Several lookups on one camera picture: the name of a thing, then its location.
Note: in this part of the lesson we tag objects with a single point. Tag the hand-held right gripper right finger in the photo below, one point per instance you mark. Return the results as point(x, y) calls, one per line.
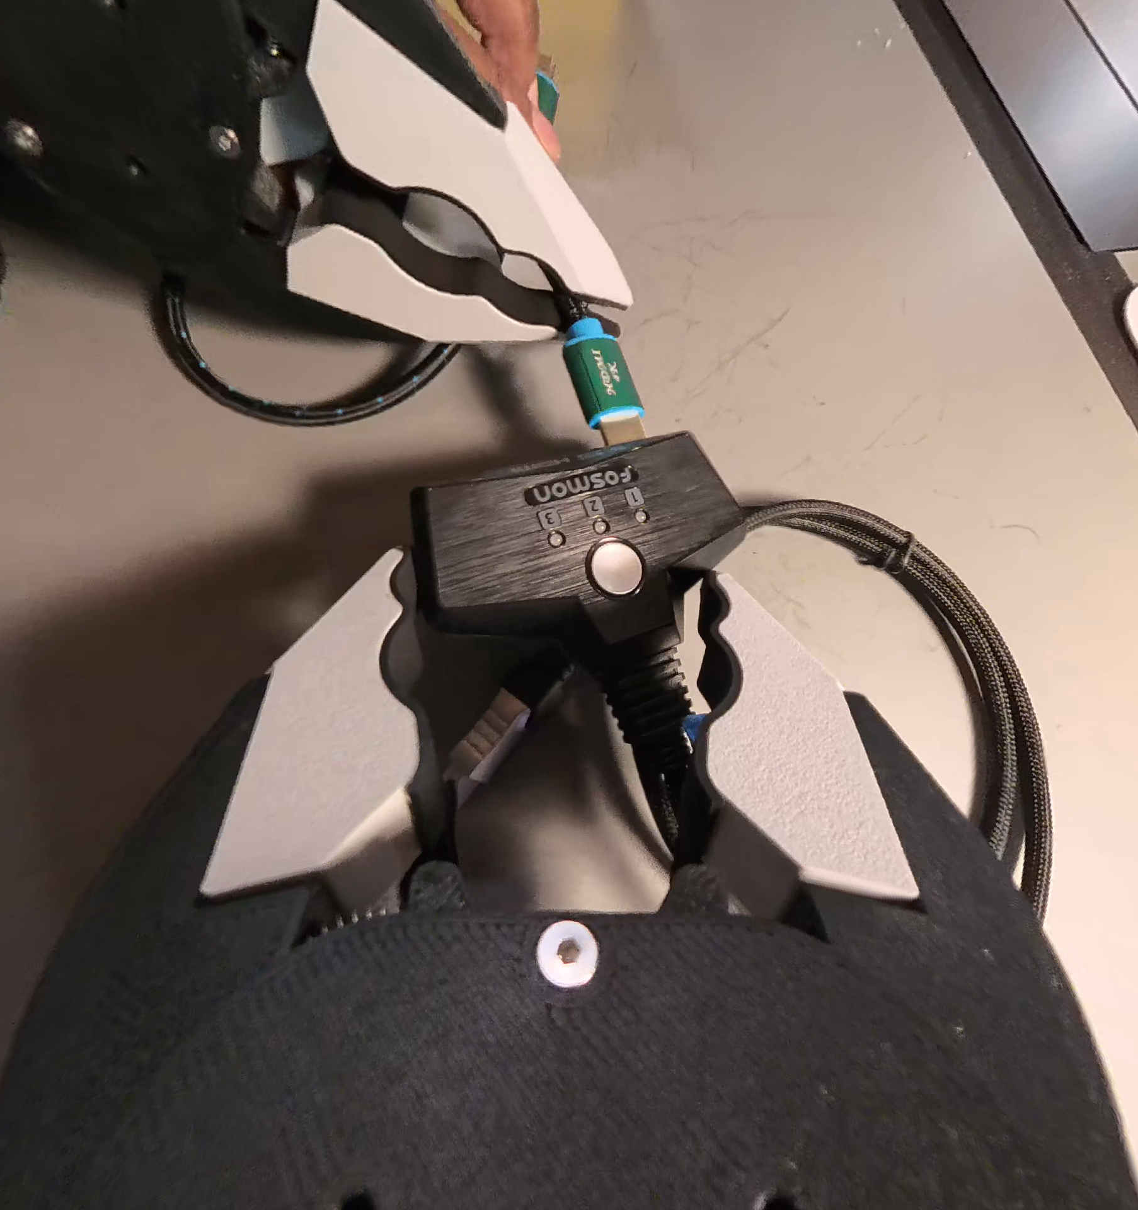
point(805, 766)

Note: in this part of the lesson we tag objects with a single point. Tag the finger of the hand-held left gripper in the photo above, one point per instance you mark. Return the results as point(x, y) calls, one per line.
point(398, 104)
point(370, 284)

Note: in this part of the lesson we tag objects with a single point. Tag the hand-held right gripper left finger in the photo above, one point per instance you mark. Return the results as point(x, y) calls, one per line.
point(323, 757)

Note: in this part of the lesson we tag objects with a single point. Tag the black hdmi switch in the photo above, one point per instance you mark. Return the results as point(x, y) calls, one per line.
point(493, 558)

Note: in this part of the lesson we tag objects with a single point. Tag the person's left hand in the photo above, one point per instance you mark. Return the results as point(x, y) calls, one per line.
point(508, 47)

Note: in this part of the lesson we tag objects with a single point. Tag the dark grey desk panel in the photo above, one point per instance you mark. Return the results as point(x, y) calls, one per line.
point(1051, 123)

